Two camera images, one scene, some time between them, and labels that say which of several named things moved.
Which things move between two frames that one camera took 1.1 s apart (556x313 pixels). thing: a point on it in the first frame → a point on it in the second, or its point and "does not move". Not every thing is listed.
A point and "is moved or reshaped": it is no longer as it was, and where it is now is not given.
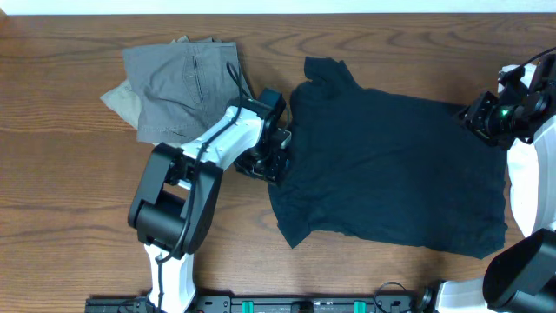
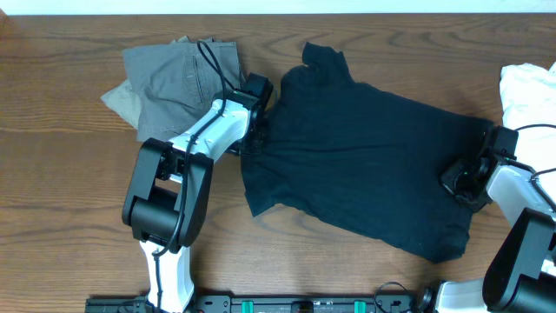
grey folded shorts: x=181 y=89 does not move
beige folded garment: x=122 y=99 does not move
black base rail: x=261 y=303 does not move
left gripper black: x=275 y=172 → x=259 y=147
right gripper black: x=475 y=116 → x=447 y=179
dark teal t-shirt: x=387 y=169 is moved or reshaped
